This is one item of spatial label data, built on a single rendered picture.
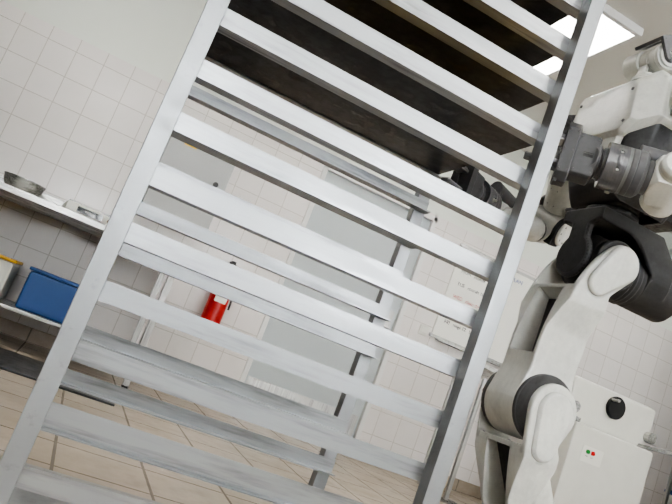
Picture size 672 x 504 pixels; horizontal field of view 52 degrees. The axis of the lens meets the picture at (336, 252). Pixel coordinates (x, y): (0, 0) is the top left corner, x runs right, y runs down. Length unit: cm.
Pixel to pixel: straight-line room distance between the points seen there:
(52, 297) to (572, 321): 351
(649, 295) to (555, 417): 38
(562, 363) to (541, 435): 17
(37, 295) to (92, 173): 111
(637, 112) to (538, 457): 75
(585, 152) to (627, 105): 31
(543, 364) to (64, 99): 434
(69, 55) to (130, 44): 43
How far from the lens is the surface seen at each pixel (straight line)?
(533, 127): 130
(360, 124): 151
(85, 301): 99
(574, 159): 133
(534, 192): 124
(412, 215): 162
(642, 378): 725
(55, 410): 104
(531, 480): 148
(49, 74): 534
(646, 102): 162
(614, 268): 154
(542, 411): 143
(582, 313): 151
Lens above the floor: 51
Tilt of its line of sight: 10 degrees up
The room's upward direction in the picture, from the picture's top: 21 degrees clockwise
